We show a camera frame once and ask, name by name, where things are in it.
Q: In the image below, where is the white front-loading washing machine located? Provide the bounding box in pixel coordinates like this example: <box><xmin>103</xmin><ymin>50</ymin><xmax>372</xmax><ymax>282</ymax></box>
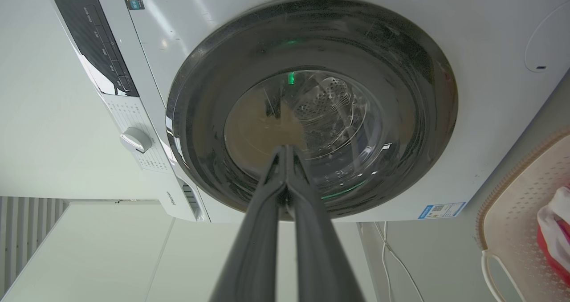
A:
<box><xmin>41</xmin><ymin>0</ymin><xmax>570</xmax><ymax>223</ymax></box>

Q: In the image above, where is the thin white power cable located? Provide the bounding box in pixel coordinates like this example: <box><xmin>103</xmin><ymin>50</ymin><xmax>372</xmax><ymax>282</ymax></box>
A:
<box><xmin>373</xmin><ymin>222</ymin><xmax>424</xmax><ymax>302</ymax></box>

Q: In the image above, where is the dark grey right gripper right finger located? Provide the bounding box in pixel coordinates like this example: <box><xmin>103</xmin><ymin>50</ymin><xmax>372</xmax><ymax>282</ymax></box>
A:
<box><xmin>285</xmin><ymin>145</ymin><xmax>366</xmax><ymax>302</ymax></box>

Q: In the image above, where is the red and white garment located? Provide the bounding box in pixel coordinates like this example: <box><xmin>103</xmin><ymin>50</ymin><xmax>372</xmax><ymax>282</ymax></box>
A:
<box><xmin>536</xmin><ymin>185</ymin><xmax>570</xmax><ymax>286</ymax></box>

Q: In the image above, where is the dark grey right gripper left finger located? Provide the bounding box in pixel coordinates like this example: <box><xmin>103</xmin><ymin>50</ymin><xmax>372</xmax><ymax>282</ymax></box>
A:
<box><xmin>209</xmin><ymin>145</ymin><xmax>286</xmax><ymax>302</ymax></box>

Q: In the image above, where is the blue energy label sticker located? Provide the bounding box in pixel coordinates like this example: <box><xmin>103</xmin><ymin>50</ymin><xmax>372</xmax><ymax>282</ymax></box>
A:
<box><xmin>418</xmin><ymin>202</ymin><xmax>466</xmax><ymax>220</ymax></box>

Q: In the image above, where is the beige perforated laundry basket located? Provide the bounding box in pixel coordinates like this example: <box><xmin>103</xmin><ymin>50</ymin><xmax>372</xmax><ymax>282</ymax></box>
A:
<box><xmin>476</xmin><ymin>128</ymin><xmax>570</xmax><ymax>302</ymax></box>

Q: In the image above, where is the white ribbed radiator panel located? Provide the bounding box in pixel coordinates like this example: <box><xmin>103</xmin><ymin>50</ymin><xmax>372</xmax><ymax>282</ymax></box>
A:
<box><xmin>0</xmin><ymin>196</ymin><xmax>68</xmax><ymax>294</ymax></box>

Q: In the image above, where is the round dark washing machine door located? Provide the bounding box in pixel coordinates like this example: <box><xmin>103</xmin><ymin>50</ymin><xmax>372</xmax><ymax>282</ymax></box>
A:
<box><xmin>166</xmin><ymin>0</ymin><xmax>459</xmax><ymax>220</ymax></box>

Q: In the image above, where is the silver washing machine control knob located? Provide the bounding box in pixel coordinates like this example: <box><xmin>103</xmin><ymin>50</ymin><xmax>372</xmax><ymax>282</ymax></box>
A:
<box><xmin>119</xmin><ymin>127</ymin><xmax>153</xmax><ymax>154</ymax></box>

